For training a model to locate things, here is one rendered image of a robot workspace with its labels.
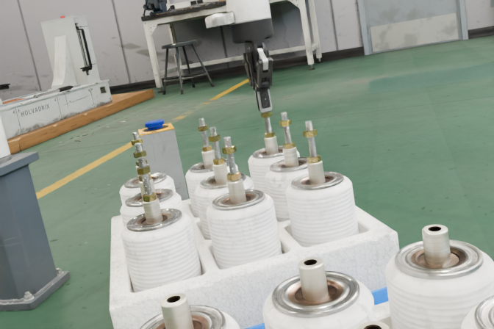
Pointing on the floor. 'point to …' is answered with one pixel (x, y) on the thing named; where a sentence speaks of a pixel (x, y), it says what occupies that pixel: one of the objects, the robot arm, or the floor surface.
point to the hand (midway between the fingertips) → (263, 100)
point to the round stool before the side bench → (187, 65)
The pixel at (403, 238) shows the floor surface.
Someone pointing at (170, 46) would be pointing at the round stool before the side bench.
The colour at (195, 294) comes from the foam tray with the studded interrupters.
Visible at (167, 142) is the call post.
